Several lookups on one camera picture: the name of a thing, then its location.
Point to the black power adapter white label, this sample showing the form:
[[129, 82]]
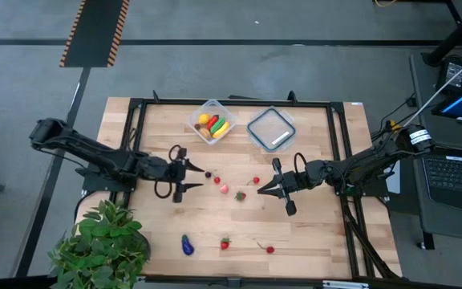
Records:
[[447, 80]]

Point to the aluminium profile post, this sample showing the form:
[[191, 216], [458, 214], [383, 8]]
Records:
[[345, 285]]

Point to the yellow toy lemon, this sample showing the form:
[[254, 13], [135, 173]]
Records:
[[204, 119]]

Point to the yellow toy banana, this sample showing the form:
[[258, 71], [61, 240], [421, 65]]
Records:
[[223, 129]]

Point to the black laptop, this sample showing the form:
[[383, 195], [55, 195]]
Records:
[[459, 176]]

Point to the green toy cucumber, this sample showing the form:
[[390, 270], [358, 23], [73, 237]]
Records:
[[218, 125]]

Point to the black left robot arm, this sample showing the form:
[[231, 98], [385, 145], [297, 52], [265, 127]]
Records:
[[86, 150]]

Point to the clear plastic container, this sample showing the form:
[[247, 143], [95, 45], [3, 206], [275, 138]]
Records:
[[228, 114]]

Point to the clear lid with blue seal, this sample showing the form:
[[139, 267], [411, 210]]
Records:
[[271, 128]]

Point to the green leafy plant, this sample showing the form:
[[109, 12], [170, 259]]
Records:
[[98, 249]]

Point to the small toy strawberry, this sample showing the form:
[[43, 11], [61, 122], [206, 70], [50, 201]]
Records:
[[240, 196]]

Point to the dark grey desk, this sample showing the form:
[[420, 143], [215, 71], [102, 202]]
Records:
[[455, 138]]

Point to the black mat with hazard stripes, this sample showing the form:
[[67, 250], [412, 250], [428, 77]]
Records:
[[94, 32]]

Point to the black metal table frame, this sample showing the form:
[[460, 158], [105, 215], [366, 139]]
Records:
[[235, 102]]

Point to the yellow plug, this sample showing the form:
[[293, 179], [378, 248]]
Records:
[[394, 124]]

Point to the red toy cherry long stem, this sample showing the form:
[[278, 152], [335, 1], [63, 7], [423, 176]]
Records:
[[270, 250]]

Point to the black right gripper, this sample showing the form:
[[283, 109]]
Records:
[[295, 181]]

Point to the red toy strawberry with leaves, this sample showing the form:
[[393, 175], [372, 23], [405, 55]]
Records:
[[225, 244]]

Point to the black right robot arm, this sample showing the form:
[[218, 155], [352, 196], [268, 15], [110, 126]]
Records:
[[367, 164]]

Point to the black stand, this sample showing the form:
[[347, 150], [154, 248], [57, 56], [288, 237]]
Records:
[[455, 36]]

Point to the pink toy peach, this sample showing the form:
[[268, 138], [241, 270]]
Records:
[[224, 188]]

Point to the purple toy eggplant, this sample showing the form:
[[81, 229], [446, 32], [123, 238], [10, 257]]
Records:
[[187, 245]]

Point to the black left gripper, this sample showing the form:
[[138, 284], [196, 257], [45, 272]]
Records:
[[177, 174]]

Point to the dark toy cherry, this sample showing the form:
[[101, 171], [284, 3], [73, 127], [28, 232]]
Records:
[[207, 174]]

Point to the red toy chili pepper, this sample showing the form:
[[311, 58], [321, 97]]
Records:
[[213, 121]]

